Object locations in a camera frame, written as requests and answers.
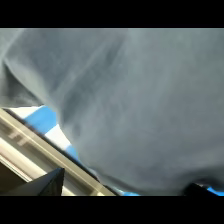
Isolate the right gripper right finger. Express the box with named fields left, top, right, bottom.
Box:
left=182, top=182, right=214, bottom=197

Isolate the grey garment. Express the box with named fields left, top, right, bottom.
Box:
left=0, top=27, right=224, bottom=197

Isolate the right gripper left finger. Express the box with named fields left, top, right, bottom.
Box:
left=2, top=167, right=66, bottom=197

